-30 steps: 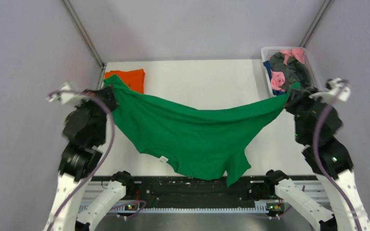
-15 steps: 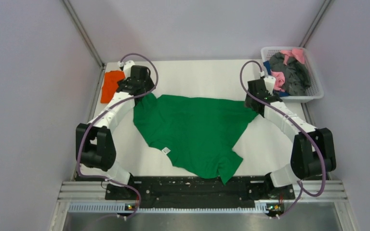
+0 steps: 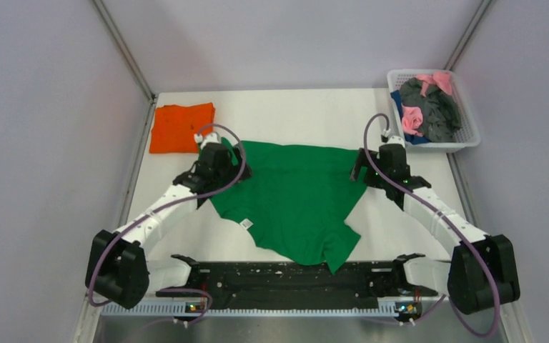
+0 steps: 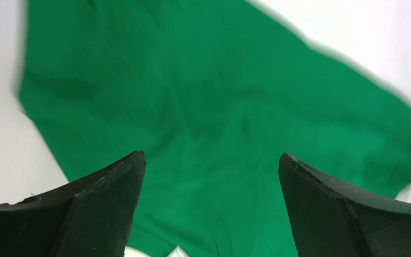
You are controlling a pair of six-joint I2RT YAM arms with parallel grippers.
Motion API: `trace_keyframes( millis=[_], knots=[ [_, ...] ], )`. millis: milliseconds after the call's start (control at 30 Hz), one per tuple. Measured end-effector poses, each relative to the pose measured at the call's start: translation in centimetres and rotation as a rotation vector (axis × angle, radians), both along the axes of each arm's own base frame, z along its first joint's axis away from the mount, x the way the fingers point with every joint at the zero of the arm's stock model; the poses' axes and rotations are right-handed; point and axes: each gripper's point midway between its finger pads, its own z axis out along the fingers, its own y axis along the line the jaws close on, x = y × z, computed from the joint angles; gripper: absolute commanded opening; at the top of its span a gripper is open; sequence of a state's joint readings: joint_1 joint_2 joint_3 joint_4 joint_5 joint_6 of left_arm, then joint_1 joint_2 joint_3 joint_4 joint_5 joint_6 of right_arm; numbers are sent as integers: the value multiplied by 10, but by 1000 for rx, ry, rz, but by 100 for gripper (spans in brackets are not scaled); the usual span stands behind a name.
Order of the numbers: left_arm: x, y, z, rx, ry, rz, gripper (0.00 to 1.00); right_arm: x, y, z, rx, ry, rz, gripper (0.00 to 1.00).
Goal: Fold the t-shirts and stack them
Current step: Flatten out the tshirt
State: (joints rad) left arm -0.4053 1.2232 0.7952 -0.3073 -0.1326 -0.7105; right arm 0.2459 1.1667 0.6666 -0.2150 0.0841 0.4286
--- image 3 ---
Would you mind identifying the green t shirt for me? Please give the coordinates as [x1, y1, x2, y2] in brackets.
[211, 141, 366, 274]

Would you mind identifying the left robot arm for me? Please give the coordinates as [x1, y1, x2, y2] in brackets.
[85, 142, 252, 309]

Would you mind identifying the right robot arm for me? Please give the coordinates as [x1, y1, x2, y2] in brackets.
[350, 143, 521, 314]

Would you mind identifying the blue t shirt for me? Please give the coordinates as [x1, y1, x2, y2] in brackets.
[390, 90, 430, 145]

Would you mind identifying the pink t shirt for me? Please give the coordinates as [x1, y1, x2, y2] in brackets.
[400, 71, 454, 137]

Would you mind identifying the folded orange t shirt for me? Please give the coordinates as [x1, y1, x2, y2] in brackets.
[149, 102, 215, 154]

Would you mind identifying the dark grey t shirt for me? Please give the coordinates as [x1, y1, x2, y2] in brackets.
[399, 76, 463, 143]

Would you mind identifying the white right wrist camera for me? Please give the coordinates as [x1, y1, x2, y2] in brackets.
[380, 129, 405, 147]

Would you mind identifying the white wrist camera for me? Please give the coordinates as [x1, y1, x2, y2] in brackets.
[380, 129, 405, 147]
[194, 131, 222, 149]

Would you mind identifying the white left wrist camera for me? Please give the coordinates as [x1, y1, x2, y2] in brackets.
[194, 131, 222, 149]

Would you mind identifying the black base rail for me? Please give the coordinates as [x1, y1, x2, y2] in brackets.
[156, 262, 437, 312]

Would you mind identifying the white slotted cable duct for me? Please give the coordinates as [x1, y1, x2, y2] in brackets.
[101, 298, 400, 318]

